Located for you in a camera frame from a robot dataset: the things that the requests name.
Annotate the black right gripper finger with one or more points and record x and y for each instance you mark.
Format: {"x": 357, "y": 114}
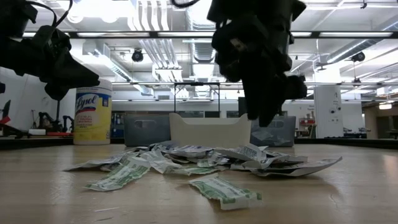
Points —
{"x": 255, "y": 96}
{"x": 280, "y": 90}

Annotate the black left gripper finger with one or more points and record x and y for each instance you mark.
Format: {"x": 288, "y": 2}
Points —
{"x": 74, "y": 72}
{"x": 57, "y": 90}

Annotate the black background robot arm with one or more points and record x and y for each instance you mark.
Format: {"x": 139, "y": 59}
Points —
{"x": 51, "y": 121}

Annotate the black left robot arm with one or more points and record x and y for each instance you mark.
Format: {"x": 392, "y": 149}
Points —
{"x": 14, "y": 12}

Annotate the black computer monitor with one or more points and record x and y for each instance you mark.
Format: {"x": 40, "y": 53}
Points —
{"x": 241, "y": 107}

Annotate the translucent grey plastic bin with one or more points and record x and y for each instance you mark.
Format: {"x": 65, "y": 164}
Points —
{"x": 146, "y": 130}
{"x": 287, "y": 123}

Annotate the yellow Lysol wipes canister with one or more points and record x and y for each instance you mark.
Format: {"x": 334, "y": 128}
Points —
{"x": 92, "y": 115}

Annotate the red tray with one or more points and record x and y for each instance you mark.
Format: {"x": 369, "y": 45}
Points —
{"x": 60, "y": 133}

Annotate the red shelf cart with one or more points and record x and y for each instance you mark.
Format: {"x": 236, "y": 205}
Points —
{"x": 308, "y": 126}

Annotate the white pillar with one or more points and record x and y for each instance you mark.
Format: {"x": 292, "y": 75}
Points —
{"x": 328, "y": 112}

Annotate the white plastic bin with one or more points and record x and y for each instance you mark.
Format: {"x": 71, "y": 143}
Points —
{"x": 210, "y": 130}

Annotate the black ceiling-mounted device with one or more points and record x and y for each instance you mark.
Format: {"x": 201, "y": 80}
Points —
{"x": 358, "y": 57}
{"x": 137, "y": 56}

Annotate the blue shelf unit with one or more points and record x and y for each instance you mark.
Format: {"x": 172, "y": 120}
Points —
{"x": 116, "y": 124}

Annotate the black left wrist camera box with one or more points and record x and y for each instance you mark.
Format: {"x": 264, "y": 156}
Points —
{"x": 51, "y": 39}

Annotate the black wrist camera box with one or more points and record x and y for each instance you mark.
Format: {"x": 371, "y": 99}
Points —
{"x": 51, "y": 39}
{"x": 230, "y": 56}

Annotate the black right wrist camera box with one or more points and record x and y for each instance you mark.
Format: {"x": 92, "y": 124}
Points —
{"x": 230, "y": 56}

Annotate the black metal table frame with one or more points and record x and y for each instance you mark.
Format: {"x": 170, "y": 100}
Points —
{"x": 31, "y": 143}

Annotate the black metal stand frame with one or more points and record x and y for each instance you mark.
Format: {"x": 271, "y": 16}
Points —
{"x": 196, "y": 84}

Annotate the silver ventilation duct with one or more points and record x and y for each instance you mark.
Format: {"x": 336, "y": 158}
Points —
{"x": 199, "y": 46}

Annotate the glowing wall lamp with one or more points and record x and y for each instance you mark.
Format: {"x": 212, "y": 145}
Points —
{"x": 385, "y": 106}

